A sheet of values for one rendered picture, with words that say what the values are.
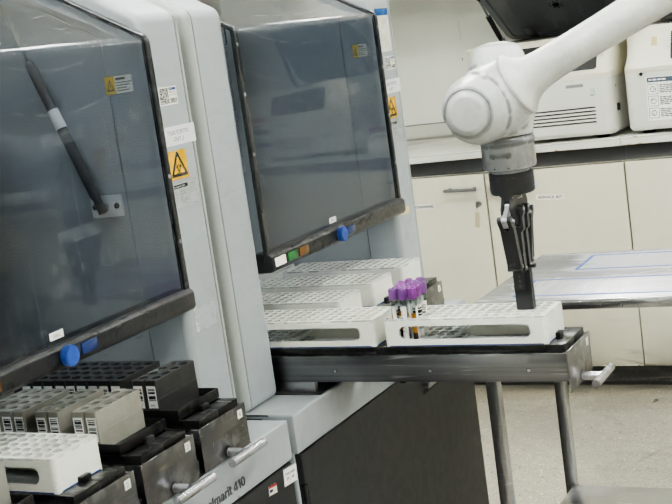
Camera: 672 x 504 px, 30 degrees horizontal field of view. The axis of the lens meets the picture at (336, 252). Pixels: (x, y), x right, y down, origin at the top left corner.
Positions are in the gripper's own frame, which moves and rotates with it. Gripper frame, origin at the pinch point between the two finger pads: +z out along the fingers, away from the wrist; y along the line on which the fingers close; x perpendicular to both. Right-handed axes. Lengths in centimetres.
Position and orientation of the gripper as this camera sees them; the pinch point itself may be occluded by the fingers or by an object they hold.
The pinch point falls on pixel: (524, 288)
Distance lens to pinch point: 214.8
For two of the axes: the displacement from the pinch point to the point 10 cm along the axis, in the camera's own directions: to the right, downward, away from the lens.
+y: -4.4, 2.1, -8.7
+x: 8.9, -0.5, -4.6
